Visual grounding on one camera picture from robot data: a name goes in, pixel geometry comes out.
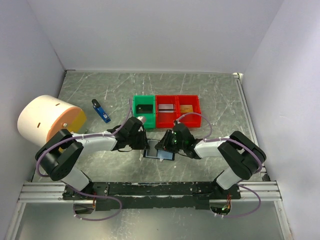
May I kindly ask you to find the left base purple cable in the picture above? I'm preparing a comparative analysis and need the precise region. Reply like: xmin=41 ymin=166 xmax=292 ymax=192
xmin=72 ymin=192 xmax=123 ymax=221

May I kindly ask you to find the green bin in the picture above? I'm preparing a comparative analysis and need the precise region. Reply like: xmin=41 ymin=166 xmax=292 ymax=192
xmin=132 ymin=95 xmax=156 ymax=129

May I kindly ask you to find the black leather card holder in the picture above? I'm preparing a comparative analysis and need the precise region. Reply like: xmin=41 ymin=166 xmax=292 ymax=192
xmin=143 ymin=139 xmax=175 ymax=161

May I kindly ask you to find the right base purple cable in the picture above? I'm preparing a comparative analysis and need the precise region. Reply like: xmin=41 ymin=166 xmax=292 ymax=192
xmin=213 ymin=183 xmax=262 ymax=219

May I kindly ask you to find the red bin left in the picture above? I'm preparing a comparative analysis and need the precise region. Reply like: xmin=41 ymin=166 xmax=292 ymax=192
xmin=155 ymin=95 xmax=178 ymax=129

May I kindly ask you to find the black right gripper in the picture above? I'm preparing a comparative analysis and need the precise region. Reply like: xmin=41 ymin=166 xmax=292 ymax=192
xmin=155 ymin=129 xmax=186 ymax=153

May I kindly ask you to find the aluminium rail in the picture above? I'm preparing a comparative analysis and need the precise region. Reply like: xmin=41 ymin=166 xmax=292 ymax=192
xmin=18 ymin=181 xmax=282 ymax=204

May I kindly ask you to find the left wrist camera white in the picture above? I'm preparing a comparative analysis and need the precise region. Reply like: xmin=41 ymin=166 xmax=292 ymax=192
xmin=136 ymin=116 xmax=147 ymax=125

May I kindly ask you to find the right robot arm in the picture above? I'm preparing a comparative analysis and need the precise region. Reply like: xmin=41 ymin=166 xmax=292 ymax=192
xmin=154 ymin=123 xmax=267 ymax=199

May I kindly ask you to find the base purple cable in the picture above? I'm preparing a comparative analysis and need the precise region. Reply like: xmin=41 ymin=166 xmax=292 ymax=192
xmin=213 ymin=183 xmax=262 ymax=219
xmin=72 ymin=192 xmax=123 ymax=221

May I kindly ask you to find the blue and black tool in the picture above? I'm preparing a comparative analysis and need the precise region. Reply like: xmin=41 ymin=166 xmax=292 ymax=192
xmin=91 ymin=98 xmax=111 ymax=124

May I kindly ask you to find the black card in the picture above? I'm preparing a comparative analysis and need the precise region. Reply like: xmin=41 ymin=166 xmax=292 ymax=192
xmin=135 ymin=104 xmax=154 ymax=114

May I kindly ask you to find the gold VIP card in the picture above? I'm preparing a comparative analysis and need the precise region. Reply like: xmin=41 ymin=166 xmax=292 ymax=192
xmin=179 ymin=104 xmax=193 ymax=114

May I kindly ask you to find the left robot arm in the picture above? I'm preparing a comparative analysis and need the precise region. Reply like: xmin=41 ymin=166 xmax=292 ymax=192
xmin=35 ymin=116 xmax=149 ymax=200

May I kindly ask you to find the white and orange cylinder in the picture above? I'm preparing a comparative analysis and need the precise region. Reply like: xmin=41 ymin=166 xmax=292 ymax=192
xmin=17 ymin=95 xmax=87 ymax=147

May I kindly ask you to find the red bin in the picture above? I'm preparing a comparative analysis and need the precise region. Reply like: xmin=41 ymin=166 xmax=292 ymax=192
xmin=177 ymin=95 xmax=202 ymax=128
xmin=155 ymin=95 xmax=178 ymax=129

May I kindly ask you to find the red bin right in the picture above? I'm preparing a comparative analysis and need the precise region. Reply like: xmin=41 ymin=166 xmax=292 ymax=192
xmin=177 ymin=95 xmax=202 ymax=128

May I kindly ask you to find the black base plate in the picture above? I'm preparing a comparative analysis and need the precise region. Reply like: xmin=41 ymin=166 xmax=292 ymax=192
xmin=62 ymin=181 xmax=241 ymax=211

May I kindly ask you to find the silver VIP card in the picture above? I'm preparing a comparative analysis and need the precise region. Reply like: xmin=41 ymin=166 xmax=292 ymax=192
xmin=158 ymin=103 xmax=175 ymax=113

